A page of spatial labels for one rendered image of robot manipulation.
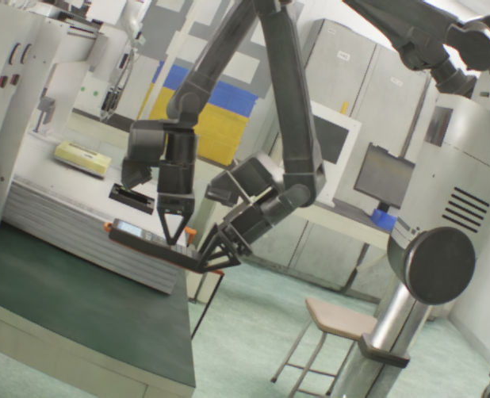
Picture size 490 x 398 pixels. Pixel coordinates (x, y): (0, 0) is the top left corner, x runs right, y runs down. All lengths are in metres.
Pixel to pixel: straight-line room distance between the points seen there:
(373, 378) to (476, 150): 0.50
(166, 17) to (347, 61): 1.47
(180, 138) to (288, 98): 0.20
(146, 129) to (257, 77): 4.56
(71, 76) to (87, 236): 0.80
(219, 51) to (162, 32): 4.46
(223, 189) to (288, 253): 4.31
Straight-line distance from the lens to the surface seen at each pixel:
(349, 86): 5.56
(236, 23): 1.42
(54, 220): 1.56
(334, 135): 4.34
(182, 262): 1.37
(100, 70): 2.07
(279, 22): 1.25
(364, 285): 5.86
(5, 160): 1.53
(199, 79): 1.36
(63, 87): 2.25
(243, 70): 5.86
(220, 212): 4.09
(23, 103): 1.51
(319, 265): 5.72
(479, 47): 1.16
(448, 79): 1.61
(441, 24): 1.18
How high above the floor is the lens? 1.22
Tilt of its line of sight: 8 degrees down
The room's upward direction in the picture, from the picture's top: 22 degrees clockwise
